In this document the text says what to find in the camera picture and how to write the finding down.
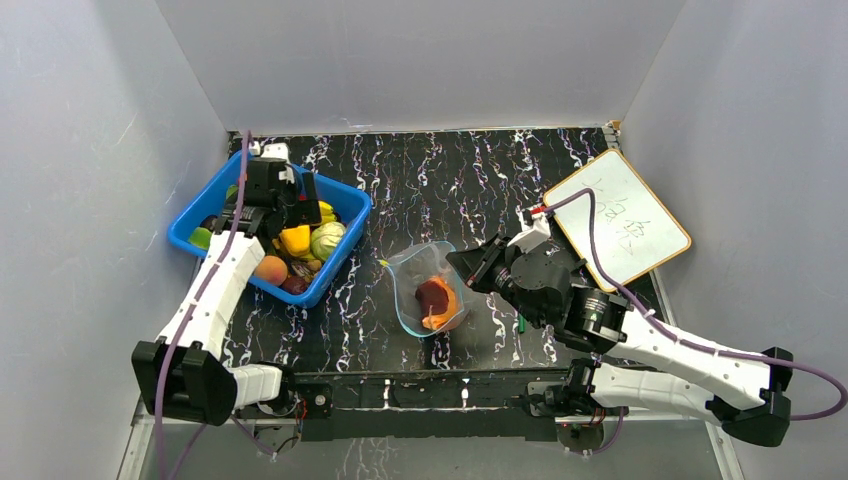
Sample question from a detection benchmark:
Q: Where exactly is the clear zip top bag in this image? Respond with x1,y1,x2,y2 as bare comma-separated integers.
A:
380,241,471,338

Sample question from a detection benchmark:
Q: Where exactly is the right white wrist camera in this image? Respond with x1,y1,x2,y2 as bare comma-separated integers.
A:
507,206,551,254

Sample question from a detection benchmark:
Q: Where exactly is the peach toy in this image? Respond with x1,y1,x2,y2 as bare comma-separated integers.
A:
253,255,289,287

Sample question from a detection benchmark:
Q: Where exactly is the blue plastic bin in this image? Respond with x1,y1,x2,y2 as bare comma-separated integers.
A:
166,147,373,310

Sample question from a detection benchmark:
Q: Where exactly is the yellow bell pepper toy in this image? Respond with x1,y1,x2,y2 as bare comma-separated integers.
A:
278,225,311,257

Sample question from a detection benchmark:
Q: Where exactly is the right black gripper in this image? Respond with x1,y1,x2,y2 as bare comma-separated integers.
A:
446,232,547,330

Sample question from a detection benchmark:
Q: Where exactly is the green cabbage toy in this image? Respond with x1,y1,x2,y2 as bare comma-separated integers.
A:
310,221,346,262

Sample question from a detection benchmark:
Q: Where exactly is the orange papaya slice toy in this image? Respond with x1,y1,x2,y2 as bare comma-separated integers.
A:
415,276,461,331

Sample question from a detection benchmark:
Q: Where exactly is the aluminium frame rail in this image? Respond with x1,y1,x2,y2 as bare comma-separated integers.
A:
115,374,747,480

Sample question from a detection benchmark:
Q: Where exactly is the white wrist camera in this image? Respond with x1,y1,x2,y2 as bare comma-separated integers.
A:
507,206,551,254
248,140,290,162

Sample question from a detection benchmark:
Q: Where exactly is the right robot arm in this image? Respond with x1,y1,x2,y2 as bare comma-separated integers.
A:
446,235,791,434

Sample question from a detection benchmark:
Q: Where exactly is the white dry erase board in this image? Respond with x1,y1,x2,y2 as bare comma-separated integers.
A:
542,149,692,285

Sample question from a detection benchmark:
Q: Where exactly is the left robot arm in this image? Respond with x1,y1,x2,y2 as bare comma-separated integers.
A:
131,155,305,426

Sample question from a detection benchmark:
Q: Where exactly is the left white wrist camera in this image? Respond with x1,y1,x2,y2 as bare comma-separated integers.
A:
248,140,290,162

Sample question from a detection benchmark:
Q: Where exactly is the yellow banana toy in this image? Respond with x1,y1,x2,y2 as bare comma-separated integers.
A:
318,201,338,225

